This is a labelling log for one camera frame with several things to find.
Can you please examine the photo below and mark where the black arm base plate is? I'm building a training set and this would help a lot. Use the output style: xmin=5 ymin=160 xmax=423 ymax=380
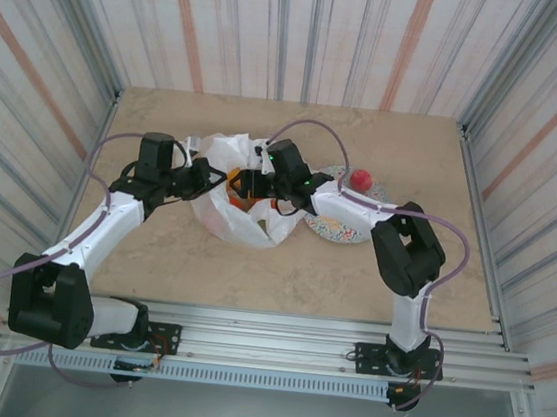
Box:
xmin=90 ymin=314 xmax=184 ymax=358
xmin=350 ymin=340 xmax=446 ymax=384

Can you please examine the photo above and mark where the white plastic bag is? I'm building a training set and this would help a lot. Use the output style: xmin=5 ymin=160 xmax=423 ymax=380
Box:
xmin=186 ymin=128 xmax=312 ymax=255

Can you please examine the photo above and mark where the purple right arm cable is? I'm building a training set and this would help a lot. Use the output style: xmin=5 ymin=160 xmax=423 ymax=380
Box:
xmin=236 ymin=114 xmax=485 ymax=417

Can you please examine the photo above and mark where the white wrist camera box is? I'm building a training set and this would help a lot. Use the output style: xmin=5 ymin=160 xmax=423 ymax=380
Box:
xmin=250 ymin=138 xmax=277 ymax=175
xmin=182 ymin=133 xmax=205 ymax=168

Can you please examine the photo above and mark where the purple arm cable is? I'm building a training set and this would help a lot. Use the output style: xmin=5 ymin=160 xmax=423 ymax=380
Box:
xmin=236 ymin=114 xmax=485 ymax=417
xmin=0 ymin=116 xmax=167 ymax=395

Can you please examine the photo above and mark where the pink-red apple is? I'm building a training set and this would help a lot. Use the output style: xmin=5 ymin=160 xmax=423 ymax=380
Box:
xmin=349 ymin=167 xmax=375 ymax=192

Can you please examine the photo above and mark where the patterned round plate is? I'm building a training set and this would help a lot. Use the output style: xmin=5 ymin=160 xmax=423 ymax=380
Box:
xmin=299 ymin=160 xmax=398 ymax=250

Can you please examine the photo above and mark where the slotted grey cable duct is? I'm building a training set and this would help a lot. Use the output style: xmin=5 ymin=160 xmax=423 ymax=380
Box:
xmin=12 ymin=342 xmax=390 ymax=407

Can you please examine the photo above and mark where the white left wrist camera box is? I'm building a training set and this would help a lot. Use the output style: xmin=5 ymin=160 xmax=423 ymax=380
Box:
xmin=182 ymin=133 xmax=205 ymax=168

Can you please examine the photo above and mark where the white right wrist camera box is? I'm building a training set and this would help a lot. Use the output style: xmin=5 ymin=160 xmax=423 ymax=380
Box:
xmin=250 ymin=138 xmax=277 ymax=175

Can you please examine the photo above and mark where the metal enclosure side rail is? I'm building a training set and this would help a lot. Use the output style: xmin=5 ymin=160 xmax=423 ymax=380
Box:
xmin=75 ymin=85 xmax=123 ymax=215
xmin=433 ymin=118 xmax=538 ymax=353

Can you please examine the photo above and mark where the aluminium mounting rail frame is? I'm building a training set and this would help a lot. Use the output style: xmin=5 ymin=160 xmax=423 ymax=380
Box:
xmin=0 ymin=280 xmax=542 ymax=401

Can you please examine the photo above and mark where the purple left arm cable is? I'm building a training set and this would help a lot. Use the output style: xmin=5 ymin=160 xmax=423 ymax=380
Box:
xmin=0 ymin=116 xmax=167 ymax=395

